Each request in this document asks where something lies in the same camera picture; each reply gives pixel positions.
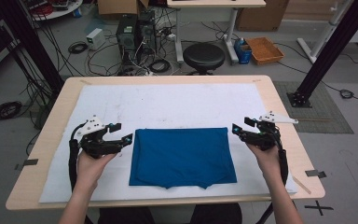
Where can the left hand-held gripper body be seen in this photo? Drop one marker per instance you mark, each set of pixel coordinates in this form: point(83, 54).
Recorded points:
point(101, 144)

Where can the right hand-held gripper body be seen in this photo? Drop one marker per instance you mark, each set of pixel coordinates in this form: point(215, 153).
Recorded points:
point(264, 137)

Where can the blue t-shirt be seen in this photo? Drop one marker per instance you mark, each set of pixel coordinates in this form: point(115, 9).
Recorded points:
point(183, 157)

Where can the person's right hand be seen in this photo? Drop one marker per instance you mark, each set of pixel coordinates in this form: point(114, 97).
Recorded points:
point(267, 161)

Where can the person's left hand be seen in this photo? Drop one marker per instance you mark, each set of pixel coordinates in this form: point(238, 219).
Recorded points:
point(93, 169)

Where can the white table mat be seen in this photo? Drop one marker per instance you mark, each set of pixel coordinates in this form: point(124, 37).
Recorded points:
point(167, 99)

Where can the grey tape strip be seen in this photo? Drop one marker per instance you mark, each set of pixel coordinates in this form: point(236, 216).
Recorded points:
point(28, 163)
point(315, 173)

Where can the grey floor mat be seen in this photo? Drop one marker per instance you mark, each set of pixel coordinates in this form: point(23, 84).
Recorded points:
point(320, 105)

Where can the blue box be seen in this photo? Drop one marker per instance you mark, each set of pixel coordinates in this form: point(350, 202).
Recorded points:
point(242, 53)

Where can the orange tray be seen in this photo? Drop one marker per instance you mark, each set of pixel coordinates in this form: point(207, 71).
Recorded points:
point(264, 49)

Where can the person's dark pants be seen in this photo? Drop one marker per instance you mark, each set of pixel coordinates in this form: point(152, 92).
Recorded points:
point(121, 216)

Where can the light wooden table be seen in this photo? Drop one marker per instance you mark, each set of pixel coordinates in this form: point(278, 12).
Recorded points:
point(34, 183)

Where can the black round stool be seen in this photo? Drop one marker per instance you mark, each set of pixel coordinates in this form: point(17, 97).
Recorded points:
point(203, 56)

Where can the large black computer tower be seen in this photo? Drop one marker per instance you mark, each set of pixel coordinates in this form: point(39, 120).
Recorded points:
point(126, 39)

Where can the black tape cross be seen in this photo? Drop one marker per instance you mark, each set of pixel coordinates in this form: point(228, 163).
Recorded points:
point(319, 207)

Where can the white electronics box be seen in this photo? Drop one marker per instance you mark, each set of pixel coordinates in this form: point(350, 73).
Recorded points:
point(95, 38)

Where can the small black computer tower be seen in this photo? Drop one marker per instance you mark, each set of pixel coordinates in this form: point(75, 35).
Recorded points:
point(147, 31)

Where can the large cardboard box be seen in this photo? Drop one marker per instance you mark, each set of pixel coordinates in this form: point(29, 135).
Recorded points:
point(261, 15)

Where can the white metal stand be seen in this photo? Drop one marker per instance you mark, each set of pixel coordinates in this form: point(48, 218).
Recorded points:
point(326, 31)

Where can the small cardboard box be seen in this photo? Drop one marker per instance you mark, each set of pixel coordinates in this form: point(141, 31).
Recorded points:
point(118, 6)

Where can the white desk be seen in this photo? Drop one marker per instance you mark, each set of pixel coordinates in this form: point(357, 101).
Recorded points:
point(214, 3)

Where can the round white table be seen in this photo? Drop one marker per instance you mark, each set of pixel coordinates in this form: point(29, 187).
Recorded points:
point(62, 11)

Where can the black metal frame post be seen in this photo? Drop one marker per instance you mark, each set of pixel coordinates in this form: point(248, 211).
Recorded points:
point(28, 40)
point(332, 46)

